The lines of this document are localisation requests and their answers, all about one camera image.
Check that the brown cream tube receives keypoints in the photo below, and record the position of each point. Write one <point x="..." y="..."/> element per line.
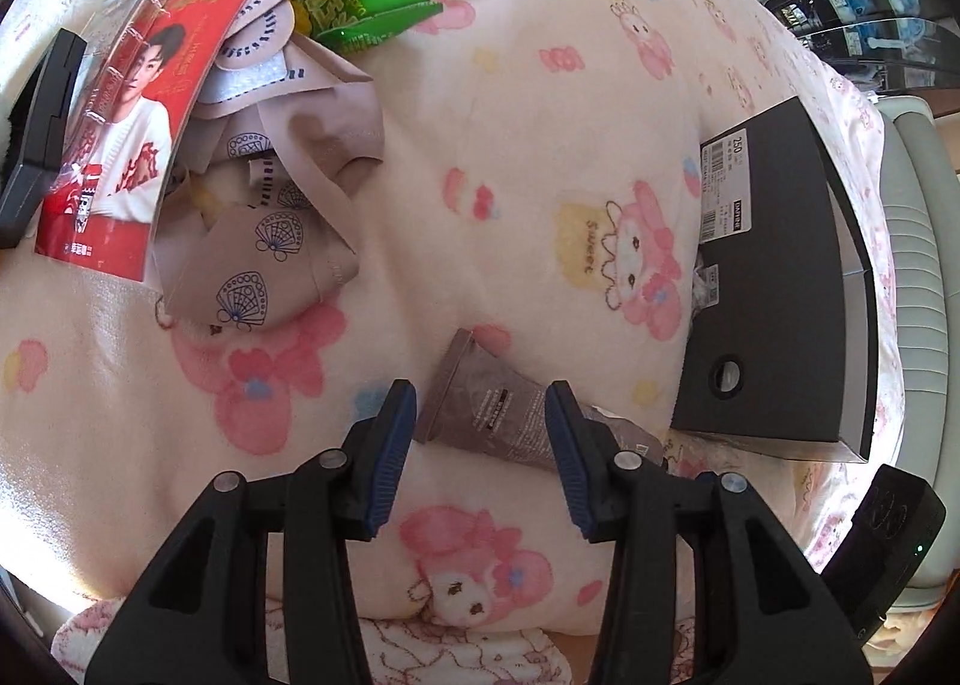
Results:
<point x="487" y="407"/>

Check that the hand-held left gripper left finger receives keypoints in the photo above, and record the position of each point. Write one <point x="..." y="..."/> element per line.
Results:
<point x="386" y="467"/>

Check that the beige shell print cloth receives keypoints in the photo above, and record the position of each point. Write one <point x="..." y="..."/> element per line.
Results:
<point x="262" y="257"/>

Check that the pink cartoon printed blanket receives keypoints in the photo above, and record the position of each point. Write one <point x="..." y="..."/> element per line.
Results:
<point x="525" y="168"/>

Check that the white padded bed frame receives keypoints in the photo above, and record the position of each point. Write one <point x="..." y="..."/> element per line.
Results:
<point x="922" y="280"/>

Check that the black cardboard shoe box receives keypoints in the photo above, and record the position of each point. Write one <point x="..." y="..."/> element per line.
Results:
<point x="780" y="325"/>

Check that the red photo package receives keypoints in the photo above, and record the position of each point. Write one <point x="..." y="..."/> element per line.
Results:
<point x="187" y="33"/>

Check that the black flat case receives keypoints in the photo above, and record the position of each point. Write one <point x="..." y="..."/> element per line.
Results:
<point x="45" y="115"/>

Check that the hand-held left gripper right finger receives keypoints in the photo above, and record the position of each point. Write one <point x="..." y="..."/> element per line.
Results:
<point x="568" y="467"/>

